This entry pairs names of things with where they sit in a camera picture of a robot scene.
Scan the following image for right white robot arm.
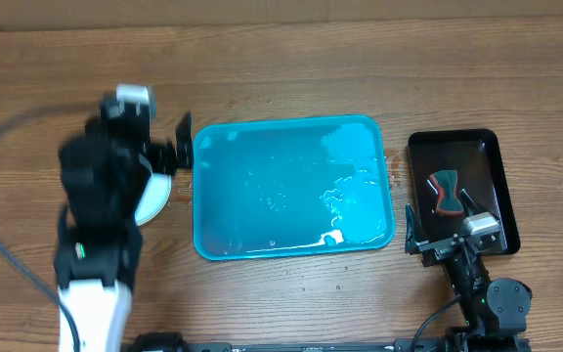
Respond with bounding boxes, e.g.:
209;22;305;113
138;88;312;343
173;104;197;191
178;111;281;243
395;190;533;352

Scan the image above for light blue plate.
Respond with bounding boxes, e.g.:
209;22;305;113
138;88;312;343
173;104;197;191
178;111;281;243
134;173;172;226

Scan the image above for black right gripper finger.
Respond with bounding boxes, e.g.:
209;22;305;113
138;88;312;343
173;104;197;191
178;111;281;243
459;189;495;217
405;203;429;247

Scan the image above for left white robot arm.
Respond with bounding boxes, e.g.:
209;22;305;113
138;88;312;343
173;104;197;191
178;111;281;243
54;96;194;351

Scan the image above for pink and black sponge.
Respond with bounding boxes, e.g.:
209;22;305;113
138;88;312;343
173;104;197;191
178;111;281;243
428;169;463;216

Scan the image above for black rectangular tray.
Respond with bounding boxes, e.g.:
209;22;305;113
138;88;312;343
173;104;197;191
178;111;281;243
408;129;521;255

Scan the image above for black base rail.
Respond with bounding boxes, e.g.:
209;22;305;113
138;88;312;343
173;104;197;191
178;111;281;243
120;332;532;352

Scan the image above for teal plastic tray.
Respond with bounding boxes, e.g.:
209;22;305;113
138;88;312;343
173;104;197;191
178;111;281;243
193;114;396;261

